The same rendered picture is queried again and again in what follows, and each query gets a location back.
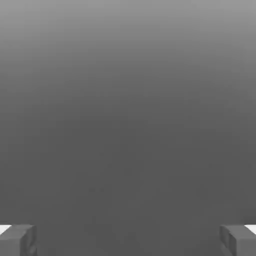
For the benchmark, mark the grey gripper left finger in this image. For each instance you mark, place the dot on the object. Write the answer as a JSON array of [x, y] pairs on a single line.
[[16, 242]]

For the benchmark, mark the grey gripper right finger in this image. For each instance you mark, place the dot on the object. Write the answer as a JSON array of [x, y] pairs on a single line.
[[240, 243]]

